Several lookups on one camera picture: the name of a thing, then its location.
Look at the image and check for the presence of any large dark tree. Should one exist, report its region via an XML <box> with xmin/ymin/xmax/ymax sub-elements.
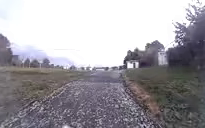
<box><xmin>166</xmin><ymin>0</ymin><xmax>205</xmax><ymax>71</ymax></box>

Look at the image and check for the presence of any small white building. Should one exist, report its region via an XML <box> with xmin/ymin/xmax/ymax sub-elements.
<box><xmin>126</xmin><ymin>59</ymin><xmax>140</xmax><ymax>70</ymax></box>

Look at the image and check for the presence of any grass field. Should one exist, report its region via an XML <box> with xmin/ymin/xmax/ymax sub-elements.
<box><xmin>0</xmin><ymin>65</ymin><xmax>91</xmax><ymax>128</ymax></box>

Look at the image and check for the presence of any grey gravel road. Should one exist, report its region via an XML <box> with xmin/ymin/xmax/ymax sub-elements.
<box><xmin>0</xmin><ymin>69</ymin><xmax>164</xmax><ymax>128</ymax></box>

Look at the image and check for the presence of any brown dirt strip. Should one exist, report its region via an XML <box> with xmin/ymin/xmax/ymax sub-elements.
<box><xmin>122</xmin><ymin>77</ymin><xmax>164</xmax><ymax>122</ymax></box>

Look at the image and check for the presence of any group of trees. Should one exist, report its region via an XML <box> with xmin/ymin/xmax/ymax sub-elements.
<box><xmin>123</xmin><ymin>39</ymin><xmax>166</xmax><ymax>68</ymax></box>

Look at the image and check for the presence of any row of trees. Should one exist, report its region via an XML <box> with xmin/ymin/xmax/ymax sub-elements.
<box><xmin>11</xmin><ymin>57</ymin><xmax>78</xmax><ymax>70</ymax></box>

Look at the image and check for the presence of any grass verge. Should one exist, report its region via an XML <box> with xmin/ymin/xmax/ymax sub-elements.
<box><xmin>124</xmin><ymin>65</ymin><xmax>205</xmax><ymax>128</ymax></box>

